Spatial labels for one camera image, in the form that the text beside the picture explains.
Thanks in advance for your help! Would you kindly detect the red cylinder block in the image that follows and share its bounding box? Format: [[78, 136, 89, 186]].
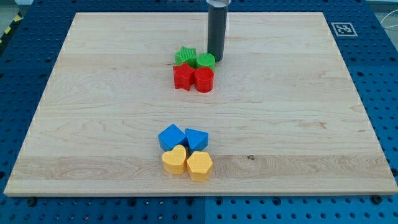
[[195, 67, 215, 93]]

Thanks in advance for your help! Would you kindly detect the green cylinder block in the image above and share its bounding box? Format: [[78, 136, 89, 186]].
[[196, 53, 216, 70]]

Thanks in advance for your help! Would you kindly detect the blue triangle block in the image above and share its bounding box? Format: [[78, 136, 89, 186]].
[[185, 128, 209, 152]]

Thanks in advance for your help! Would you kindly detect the blue cube block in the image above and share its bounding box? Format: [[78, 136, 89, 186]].
[[158, 124, 187, 151]]

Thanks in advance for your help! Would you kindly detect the green star block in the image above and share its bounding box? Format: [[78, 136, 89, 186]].
[[174, 46, 197, 68]]

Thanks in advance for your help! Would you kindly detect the red star block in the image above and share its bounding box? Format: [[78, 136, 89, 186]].
[[173, 62, 196, 91]]

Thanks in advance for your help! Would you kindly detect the yellow heart block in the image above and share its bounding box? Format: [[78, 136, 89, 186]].
[[162, 144, 187, 175]]

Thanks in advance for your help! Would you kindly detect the light wooden board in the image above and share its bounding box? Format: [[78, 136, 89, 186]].
[[4, 12, 397, 197]]

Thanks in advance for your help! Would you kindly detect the white cable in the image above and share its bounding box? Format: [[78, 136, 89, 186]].
[[379, 8, 398, 31]]

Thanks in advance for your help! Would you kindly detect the white fiducial marker tag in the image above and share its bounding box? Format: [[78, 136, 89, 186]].
[[331, 22, 358, 37]]

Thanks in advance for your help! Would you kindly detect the yellow hexagon block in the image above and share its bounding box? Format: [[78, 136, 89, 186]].
[[187, 151, 213, 182]]

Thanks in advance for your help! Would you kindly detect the yellow black hazard tape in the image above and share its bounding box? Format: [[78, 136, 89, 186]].
[[1, 11, 24, 45]]

